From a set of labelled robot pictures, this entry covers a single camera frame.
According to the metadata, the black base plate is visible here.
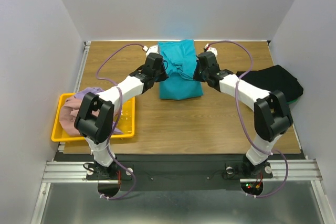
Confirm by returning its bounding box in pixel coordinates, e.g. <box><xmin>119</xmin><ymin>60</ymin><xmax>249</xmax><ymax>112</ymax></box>
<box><xmin>43</xmin><ymin>153</ymin><xmax>318</xmax><ymax>191</ymax></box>

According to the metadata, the teal t shirt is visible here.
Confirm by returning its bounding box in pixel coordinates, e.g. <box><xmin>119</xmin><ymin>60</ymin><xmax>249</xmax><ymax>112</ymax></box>
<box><xmin>158</xmin><ymin>40</ymin><xmax>203</xmax><ymax>100</ymax></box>

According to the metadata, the lavender t shirt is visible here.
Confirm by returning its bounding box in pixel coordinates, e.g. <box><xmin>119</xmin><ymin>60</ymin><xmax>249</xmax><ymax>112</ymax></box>
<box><xmin>75</xmin><ymin>86</ymin><xmax>124</xmax><ymax>134</ymax></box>

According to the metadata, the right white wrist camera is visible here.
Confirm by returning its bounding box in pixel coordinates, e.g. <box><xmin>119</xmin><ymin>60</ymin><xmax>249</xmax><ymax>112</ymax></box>
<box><xmin>203</xmin><ymin>44</ymin><xmax>218</xmax><ymax>57</ymax></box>

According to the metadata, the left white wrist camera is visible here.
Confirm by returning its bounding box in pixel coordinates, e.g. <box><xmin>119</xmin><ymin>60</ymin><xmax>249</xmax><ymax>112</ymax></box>
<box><xmin>142</xmin><ymin>45</ymin><xmax>159</xmax><ymax>57</ymax></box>

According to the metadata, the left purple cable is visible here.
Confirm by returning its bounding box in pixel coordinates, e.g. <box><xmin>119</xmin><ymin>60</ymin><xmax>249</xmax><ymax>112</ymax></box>
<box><xmin>96</xmin><ymin>43</ymin><xmax>148</xmax><ymax>200</ymax></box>

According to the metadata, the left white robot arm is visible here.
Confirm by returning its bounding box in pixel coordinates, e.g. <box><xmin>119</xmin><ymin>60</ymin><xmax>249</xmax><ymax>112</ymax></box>
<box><xmin>74</xmin><ymin>52</ymin><xmax>168</xmax><ymax>179</ymax></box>

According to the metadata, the yellow plastic bin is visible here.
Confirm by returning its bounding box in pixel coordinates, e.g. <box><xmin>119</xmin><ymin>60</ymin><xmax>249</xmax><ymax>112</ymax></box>
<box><xmin>51</xmin><ymin>93</ymin><xmax>135</xmax><ymax>142</ymax></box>

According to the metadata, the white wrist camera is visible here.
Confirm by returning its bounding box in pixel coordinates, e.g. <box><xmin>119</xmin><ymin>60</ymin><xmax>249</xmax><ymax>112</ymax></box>
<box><xmin>142</xmin><ymin>45</ymin><xmax>159</xmax><ymax>57</ymax></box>
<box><xmin>203</xmin><ymin>44</ymin><xmax>218</xmax><ymax>57</ymax></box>

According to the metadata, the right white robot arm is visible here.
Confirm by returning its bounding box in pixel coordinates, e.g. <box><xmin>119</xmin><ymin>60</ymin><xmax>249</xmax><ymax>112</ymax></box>
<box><xmin>194</xmin><ymin>51</ymin><xmax>293</xmax><ymax>177</ymax></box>

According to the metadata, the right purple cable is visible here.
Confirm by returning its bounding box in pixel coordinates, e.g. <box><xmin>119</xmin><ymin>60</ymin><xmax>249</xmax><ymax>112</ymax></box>
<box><xmin>203</xmin><ymin>40</ymin><xmax>289</xmax><ymax>199</ymax></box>

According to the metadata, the pink t shirt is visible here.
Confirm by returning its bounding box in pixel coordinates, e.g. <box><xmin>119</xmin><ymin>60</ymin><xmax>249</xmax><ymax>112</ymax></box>
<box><xmin>59</xmin><ymin>96</ymin><xmax>82</xmax><ymax>137</ymax></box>

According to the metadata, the folded black t shirt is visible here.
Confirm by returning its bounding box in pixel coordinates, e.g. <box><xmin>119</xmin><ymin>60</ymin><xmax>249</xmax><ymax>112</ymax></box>
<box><xmin>243</xmin><ymin>65</ymin><xmax>304</xmax><ymax>102</ymax></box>

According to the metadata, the purple cable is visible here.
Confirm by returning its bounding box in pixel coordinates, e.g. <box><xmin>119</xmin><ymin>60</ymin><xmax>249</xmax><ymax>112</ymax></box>
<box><xmin>96</xmin><ymin>43</ymin><xmax>148</xmax><ymax>200</ymax></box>
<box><xmin>203</xmin><ymin>40</ymin><xmax>289</xmax><ymax>199</ymax></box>

